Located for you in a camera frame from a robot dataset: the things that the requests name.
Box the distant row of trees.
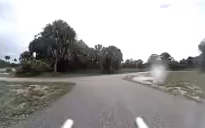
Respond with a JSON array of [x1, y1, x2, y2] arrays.
[[122, 51, 204, 71]]

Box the patchy grass verge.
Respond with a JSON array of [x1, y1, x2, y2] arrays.
[[0, 79, 76, 128], [122, 70, 205, 104]]

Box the grey asphalt road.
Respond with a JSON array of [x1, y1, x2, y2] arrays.
[[0, 71, 205, 128]]

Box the distant low trees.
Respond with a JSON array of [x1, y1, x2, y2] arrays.
[[0, 55, 21, 70]]

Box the clump of dark trees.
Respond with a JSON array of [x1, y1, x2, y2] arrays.
[[15, 19, 124, 77]]

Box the robot's own part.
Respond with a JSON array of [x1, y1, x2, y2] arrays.
[[135, 116, 150, 128], [60, 118, 75, 128]]

